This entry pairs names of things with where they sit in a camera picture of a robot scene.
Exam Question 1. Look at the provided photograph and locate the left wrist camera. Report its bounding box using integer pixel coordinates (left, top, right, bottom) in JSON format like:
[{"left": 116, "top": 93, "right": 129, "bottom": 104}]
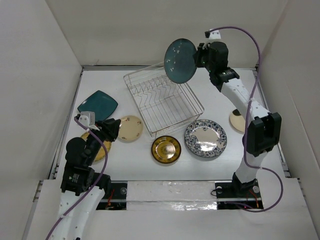
[{"left": 77, "top": 111, "right": 96, "bottom": 128}]

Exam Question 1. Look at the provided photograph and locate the purple cable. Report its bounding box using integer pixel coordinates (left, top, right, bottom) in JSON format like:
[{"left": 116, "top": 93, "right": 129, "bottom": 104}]
[
  {"left": 212, "top": 26, "right": 285, "bottom": 213},
  {"left": 44, "top": 116, "right": 109, "bottom": 240}
]

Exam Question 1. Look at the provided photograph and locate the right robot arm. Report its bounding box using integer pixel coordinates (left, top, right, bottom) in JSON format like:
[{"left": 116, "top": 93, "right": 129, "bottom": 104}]
[{"left": 193, "top": 41, "right": 282, "bottom": 197}]

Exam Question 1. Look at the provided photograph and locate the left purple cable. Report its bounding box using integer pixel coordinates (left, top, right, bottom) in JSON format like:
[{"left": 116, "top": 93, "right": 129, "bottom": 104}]
[{"left": 44, "top": 116, "right": 109, "bottom": 240}]

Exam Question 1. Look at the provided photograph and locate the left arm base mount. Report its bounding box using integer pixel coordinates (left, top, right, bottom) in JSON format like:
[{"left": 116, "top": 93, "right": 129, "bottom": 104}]
[{"left": 96, "top": 181, "right": 128, "bottom": 211}]

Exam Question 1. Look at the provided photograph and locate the yellow plate under left arm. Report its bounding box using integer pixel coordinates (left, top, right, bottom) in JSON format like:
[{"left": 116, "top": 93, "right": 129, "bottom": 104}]
[{"left": 80, "top": 132, "right": 112, "bottom": 163}]

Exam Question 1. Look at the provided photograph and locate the round teal plate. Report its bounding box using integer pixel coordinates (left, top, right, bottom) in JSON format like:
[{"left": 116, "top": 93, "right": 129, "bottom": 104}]
[{"left": 164, "top": 38, "right": 197, "bottom": 84}]

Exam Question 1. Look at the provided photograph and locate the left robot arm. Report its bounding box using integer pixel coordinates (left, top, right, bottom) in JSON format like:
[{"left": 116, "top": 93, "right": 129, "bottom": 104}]
[{"left": 46, "top": 115, "right": 121, "bottom": 240}]

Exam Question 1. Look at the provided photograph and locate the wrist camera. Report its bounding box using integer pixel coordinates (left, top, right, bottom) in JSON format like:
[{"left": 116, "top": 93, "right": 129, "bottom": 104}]
[
  {"left": 204, "top": 29, "right": 221, "bottom": 41},
  {"left": 77, "top": 111, "right": 96, "bottom": 128}
]

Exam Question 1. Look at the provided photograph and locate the plain cream plate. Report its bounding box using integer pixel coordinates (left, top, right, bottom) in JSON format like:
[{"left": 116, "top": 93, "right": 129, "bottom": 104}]
[{"left": 229, "top": 109, "right": 245, "bottom": 133}]

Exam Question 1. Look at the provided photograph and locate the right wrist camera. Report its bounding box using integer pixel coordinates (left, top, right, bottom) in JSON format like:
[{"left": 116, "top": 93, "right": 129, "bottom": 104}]
[{"left": 204, "top": 29, "right": 221, "bottom": 41}]

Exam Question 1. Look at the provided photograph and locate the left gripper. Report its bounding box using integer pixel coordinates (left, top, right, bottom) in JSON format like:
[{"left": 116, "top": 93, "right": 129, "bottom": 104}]
[{"left": 85, "top": 117, "right": 120, "bottom": 165}]

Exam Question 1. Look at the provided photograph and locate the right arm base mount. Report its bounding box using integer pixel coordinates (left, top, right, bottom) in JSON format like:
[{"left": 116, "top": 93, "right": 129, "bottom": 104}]
[{"left": 210, "top": 180, "right": 264, "bottom": 210}]

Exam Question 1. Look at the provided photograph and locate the square teal plate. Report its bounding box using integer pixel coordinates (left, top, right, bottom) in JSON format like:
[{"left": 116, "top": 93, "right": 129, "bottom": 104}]
[{"left": 77, "top": 90, "right": 118, "bottom": 122}]

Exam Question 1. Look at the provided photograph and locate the wire dish rack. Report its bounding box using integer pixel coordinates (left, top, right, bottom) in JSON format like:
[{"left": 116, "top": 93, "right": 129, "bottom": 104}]
[{"left": 123, "top": 62, "right": 205, "bottom": 138}]

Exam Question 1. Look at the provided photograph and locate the cream plate with characters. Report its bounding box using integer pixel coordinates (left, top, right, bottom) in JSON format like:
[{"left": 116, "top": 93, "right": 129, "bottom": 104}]
[{"left": 118, "top": 115, "right": 144, "bottom": 142}]

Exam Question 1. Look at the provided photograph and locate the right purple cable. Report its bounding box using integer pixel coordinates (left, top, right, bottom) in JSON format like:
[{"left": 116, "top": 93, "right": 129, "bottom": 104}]
[{"left": 212, "top": 26, "right": 285, "bottom": 213}]

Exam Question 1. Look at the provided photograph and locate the blue floral white plate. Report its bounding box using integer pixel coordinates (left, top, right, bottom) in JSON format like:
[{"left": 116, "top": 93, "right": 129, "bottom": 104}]
[{"left": 184, "top": 119, "right": 228, "bottom": 158}]

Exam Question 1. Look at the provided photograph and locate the brown gold patterned plate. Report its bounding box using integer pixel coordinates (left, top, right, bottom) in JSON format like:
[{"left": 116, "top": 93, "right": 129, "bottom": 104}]
[{"left": 151, "top": 135, "right": 182, "bottom": 165}]

